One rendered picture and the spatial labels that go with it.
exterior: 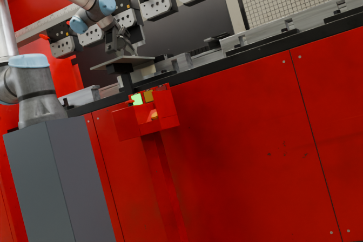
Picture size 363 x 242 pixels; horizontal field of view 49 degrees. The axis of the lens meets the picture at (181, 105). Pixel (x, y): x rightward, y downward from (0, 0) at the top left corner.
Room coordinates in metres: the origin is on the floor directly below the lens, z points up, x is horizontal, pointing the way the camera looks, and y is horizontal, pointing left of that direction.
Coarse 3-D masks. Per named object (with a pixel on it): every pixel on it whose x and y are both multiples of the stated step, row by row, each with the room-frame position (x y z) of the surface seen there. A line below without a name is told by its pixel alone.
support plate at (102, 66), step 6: (114, 60) 1.67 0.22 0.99; (120, 60) 1.70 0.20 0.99; (126, 60) 1.73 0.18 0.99; (132, 60) 1.77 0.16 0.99; (138, 60) 1.81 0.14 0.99; (144, 60) 1.85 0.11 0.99; (150, 60) 1.89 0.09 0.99; (96, 66) 1.71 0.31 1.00; (102, 66) 1.72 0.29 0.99; (132, 66) 1.93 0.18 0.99
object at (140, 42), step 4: (132, 28) 1.93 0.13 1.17; (136, 28) 1.92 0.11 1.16; (140, 28) 1.91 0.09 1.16; (132, 32) 1.93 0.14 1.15; (136, 32) 1.92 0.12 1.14; (140, 32) 1.91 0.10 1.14; (132, 36) 1.93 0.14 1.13; (136, 36) 1.92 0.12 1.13; (140, 36) 1.91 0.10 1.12; (144, 36) 1.92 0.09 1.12; (132, 40) 1.93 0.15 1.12; (136, 40) 1.92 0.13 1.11; (140, 40) 1.91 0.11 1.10; (144, 40) 1.91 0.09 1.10; (136, 44) 1.94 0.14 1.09; (140, 44) 1.93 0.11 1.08
